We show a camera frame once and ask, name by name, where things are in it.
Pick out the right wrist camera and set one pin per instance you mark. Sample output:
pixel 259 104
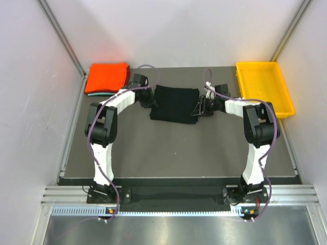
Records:
pixel 211 91

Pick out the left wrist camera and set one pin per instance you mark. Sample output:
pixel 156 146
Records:
pixel 138 80

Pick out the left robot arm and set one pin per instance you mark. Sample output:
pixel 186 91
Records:
pixel 101 130

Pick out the black t-shirt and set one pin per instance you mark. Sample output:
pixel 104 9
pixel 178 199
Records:
pixel 175 105

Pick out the yellow plastic tray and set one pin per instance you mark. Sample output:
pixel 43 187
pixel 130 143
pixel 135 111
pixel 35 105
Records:
pixel 265 81

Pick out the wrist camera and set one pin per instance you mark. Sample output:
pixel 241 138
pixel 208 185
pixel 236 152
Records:
pixel 211 91
pixel 138 80

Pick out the right aluminium frame post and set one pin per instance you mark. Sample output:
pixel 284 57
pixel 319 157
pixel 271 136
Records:
pixel 299 14

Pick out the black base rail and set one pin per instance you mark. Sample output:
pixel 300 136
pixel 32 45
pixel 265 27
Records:
pixel 184 198

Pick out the grey slotted cable duct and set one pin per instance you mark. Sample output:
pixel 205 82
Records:
pixel 105 211

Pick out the aluminium frame post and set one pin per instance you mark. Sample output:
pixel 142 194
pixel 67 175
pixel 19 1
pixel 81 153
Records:
pixel 299 14
pixel 45 7

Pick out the red folded t-shirt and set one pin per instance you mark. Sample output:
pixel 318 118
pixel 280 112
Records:
pixel 127 75

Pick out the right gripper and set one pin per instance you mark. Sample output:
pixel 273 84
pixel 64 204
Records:
pixel 200 107

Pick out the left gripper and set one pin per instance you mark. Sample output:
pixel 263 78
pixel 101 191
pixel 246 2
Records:
pixel 150 102

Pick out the teal folded t-shirt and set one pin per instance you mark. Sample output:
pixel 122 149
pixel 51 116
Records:
pixel 101 94

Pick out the left aluminium frame post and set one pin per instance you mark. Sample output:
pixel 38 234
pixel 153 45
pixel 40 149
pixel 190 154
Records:
pixel 45 7

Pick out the orange folded t-shirt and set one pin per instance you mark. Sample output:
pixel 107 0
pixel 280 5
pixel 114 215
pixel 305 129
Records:
pixel 106 77

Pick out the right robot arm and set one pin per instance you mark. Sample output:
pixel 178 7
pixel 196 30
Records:
pixel 261 131

